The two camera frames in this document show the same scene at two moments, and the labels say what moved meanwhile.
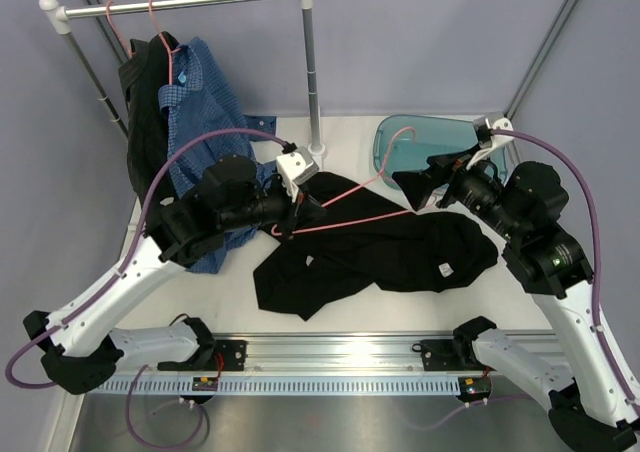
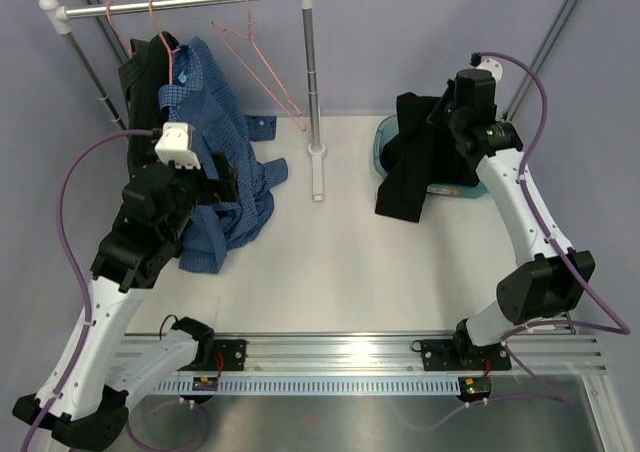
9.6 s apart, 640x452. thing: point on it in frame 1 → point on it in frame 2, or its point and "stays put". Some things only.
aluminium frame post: [546, 44] stays put
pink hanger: [117, 31] stays put
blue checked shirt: [208, 126] stays put
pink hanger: [170, 58] stays put
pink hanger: [384, 160] → [248, 37]
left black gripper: [303, 213] → [222, 190]
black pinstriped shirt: [144, 70] stays put
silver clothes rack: [57, 16] stays put
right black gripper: [420, 186] → [437, 114]
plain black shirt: [352, 240] → [417, 156]
